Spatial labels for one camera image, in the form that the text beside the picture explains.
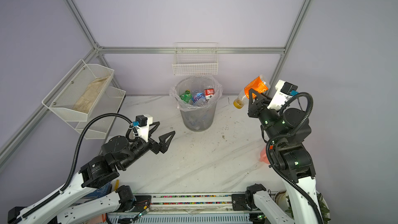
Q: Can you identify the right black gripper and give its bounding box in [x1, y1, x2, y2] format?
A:
[244, 86, 280, 146]

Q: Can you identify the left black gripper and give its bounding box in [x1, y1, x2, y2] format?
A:
[118, 122, 174, 171]

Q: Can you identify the orange label juice bottle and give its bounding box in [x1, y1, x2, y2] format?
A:
[233, 74, 271, 110]

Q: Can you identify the green Sprite bottle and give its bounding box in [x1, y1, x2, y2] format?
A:
[180, 90, 192, 104]

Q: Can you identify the red label clear bottle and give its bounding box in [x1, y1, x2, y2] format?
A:
[204, 88, 215, 100]

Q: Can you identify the large crushed blue label bottle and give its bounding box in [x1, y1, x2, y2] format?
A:
[192, 92, 207, 107]

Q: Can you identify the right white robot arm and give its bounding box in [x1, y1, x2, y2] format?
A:
[246, 83, 324, 224]

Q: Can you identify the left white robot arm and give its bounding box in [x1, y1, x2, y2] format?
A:
[7, 113, 176, 224]

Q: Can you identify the grey mesh waste bin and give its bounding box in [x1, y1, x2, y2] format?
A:
[175, 76, 220, 132]

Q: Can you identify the clear plastic bin liner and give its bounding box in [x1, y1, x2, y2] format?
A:
[169, 76, 223, 112]

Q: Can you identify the pink spray bottle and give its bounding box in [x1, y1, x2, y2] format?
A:
[259, 147, 270, 164]

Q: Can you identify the white mesh lower shelf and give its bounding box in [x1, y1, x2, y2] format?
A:
[74, 86, 126, 140]

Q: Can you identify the white mesh shelf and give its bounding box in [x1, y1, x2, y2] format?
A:
[42, 60, 114, 122]
[74, 86, 126, 140]

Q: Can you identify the blue dotted work glove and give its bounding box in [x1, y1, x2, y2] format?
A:
[83, 179, 119, 200]

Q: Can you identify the white mesh upper shelf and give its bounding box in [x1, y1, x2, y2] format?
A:
[42, 60, 114, 122]

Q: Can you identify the potted green plant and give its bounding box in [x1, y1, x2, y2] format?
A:
[274, 190, 331, 224]

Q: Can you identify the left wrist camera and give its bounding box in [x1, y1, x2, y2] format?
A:
[131, 115, 153, 143]

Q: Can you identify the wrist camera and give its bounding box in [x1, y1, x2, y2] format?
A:
[131, 115, 153, 143]
[267, 80, 298, 111]

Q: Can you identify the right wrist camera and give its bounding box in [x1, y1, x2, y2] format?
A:
[267, 80, 298, 111]

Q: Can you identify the white wire wall basket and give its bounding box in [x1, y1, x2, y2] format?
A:
[172, 42, 219, 76]

